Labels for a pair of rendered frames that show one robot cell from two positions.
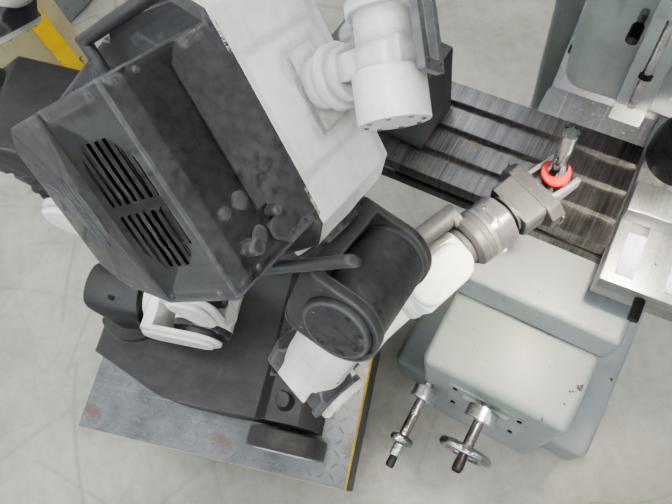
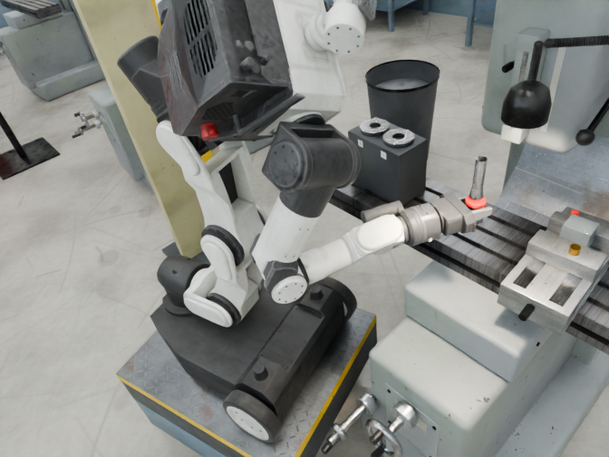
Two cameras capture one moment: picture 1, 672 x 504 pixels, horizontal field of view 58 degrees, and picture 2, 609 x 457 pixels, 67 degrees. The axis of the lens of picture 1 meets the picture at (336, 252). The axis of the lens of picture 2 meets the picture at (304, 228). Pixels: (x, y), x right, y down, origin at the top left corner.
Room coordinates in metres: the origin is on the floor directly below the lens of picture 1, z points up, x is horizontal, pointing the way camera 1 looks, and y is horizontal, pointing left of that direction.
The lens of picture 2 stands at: (-0.46, -0.04, 1.86)
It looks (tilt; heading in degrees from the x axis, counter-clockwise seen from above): 40 degrees down; 5
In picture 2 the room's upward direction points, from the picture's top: 10 degrees counter-clockwise
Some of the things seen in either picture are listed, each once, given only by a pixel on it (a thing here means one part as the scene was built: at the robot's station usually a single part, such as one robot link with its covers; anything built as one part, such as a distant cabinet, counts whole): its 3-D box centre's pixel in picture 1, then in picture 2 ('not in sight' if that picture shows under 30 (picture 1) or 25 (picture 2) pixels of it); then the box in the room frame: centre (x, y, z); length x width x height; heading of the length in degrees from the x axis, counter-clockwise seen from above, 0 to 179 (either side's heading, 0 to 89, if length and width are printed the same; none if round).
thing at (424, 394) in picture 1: (409, 424); (348, 422); (0.19, -0.02, 0.55); 0.22 x 0.06 x 0.06; 131
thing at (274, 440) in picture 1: (286, 443); (252, 416); (0.26, 0.29, 0.50); 0.20 x 0.05 x 0.20; 58
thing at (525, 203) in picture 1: (508, 212); (438, 218); (0.37, -0.28, 1.14); 0.13 x 0.12 x 0.10; 16
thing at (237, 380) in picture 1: (215, 316); (236, 312); (0.61, 0.35, 0.59); 0.64 x 0.52 x 0.33; 58
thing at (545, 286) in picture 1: (576, 215); (505, 279); (0.43, -0.51, 0.83); 0.50 x 0.35 x 0.12; 131
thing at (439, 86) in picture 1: (388, 77); (386, 159); (0.76, -0.22, 1.07); 0.22 x 0.12 x 0.20; 35
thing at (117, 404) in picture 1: (256, 351); (257, 372); (0.61, 0.35, 0.20); 0.78 x 0.68 x 0.40; 58
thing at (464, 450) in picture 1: (471, 436); (392, 428); (0.10, -0.13, 0.67); 0.16 x 0.12 x 0.12; 131
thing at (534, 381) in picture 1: (544, 281); (485, 356); (0.42, -0.49, 0.47); 0.81 x 0.32 x 0.60; 131
